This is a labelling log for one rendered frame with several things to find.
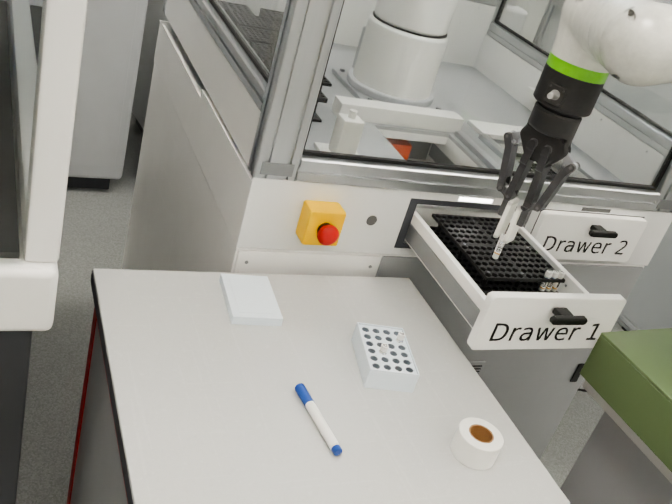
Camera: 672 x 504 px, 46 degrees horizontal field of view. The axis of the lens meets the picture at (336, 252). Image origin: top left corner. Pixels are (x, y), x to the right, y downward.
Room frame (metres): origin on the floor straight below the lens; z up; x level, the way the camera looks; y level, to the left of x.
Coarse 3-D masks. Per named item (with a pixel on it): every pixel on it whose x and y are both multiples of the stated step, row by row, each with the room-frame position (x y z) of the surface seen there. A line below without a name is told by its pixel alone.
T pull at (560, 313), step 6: (552, 312) 1.17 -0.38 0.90; (558, 312) 1.16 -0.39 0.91; (564, 312) 1.16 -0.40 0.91; (570, 312) 1.17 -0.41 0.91; (552, 318) 1.14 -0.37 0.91; (558, 318) 1.14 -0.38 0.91; (564, 318) 1.14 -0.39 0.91; (570, 318) 1.15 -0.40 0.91; (576, 318) 1.16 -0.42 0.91; (582, 318) 1.16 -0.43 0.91; (558, 324) 1.14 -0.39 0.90; (564, 324) 1.14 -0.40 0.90; (570, 324) 1.15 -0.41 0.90; (576, 324) 1.16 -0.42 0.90; (582, 324) 1.16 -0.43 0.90
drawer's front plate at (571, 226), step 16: (544, 224) 1.53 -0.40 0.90; (560, 224) 1.55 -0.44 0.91; (576, 224) 1.57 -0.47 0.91; (592, 224) 1.59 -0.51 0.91; (608, 224) 1.61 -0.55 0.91; (624, 224) 1.64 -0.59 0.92; (640, 224) 1.66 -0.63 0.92; (544, 240) 1.54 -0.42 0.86; (576, 240) 1.58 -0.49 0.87; (592, 240) 1.60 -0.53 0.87; (608, 240) 1.62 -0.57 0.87; (560, 256) 1.57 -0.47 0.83; (576, 256) 1.59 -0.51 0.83; (592, 256) 1.61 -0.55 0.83; (608, 256) 1.64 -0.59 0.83; (624, 256) 1.66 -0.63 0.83
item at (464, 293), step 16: (416, 208) 1.44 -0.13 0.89; (432, 208) 1.46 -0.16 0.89; (448, 208) 1.48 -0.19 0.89; (464, 208) 1.50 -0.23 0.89; (416, 224) 1.38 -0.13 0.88; (432, 224) 1.46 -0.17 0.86; (416, 240) 1.36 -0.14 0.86; (432, 240) 1.33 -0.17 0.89; (528, 240) 1.46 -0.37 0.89; (432, 256) 1.31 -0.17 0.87; (448, 256) 1.27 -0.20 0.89; (544, 256) 1.41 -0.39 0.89; (432, 272) 1.29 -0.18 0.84; (448, 272) 1.25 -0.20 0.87; (464, 272) 1.23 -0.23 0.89; (448, 288) 1.24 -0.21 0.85; (464, 288) 1.20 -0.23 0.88; (560, 288) 1.34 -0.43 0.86; (576, 288) 1.31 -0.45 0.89; (464, 304) 1.19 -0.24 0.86; (480, 304) 1.16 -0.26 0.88
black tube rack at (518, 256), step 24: (432, 216) 1.41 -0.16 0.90; (456, 216) 1.44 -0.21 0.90; (456, 240) 1.34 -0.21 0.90; (480, 240) 1.36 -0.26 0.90; (480, 264) 1.27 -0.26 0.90; (504, 264) 1.30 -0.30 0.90; (528, 264) 1.33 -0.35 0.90; (480, 288) 1.24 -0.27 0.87; (504, 288) 1.26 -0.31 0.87; (528, 288) 1.29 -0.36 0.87
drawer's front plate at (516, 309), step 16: (496, 304) 1.12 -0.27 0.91; (512, 304) 1.13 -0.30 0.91; (528, 304) 1.15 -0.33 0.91; (544, 304) 1.16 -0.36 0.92; (560, 304) 1.18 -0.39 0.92; (576, 304) 1.20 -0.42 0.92; (592, 304) 1.21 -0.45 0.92; (608, 304) 1.23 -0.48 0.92; (624, 304) 1.25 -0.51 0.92; (480, 320) 1.12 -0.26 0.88; (496, 320) 1.12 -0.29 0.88; (512, 320) 1.14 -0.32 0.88; (528, 320) 1.15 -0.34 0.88; (544, 320) 1.17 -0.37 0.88; (592, 320) 1.22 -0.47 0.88; (608, 320) 1.24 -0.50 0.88; (480, 336) 1.11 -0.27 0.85; (496, 336) 1.13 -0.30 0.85; (544, 336) 1.18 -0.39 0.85; (560, 336) 1.20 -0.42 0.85; (576, 336) 1.21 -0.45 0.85
